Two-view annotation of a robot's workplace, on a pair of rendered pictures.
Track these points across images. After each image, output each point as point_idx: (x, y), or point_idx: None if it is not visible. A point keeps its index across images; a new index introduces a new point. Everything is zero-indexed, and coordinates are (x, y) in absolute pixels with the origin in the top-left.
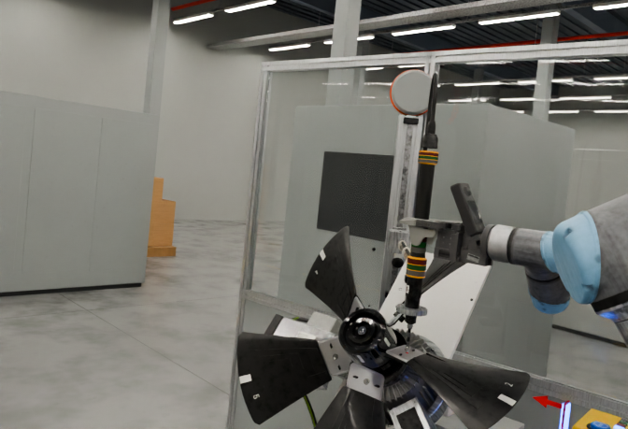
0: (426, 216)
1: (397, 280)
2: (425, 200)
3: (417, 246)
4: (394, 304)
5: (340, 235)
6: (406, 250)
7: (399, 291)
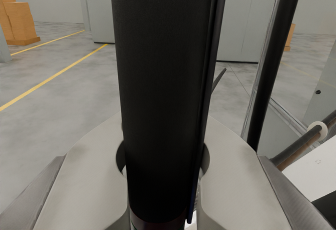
0: (143, 147)
1: (321, 148)
2: (124, 54)
3: (131, 227)
4: (298, 177)
5: (216, 79)
6: (310, 131)
7: (315, 164)
